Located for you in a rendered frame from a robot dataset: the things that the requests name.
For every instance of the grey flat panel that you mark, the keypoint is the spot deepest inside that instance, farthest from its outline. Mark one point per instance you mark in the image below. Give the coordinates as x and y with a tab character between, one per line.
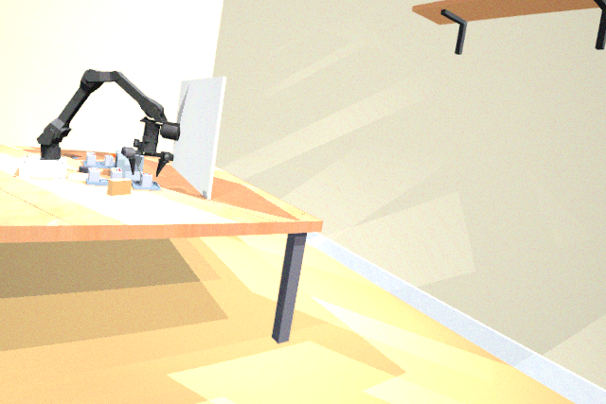
199	113

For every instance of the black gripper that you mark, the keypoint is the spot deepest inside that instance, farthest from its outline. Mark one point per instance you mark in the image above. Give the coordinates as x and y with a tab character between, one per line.
148	147

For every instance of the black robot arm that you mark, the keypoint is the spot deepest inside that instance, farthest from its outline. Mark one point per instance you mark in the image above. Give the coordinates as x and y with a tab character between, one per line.
91	80

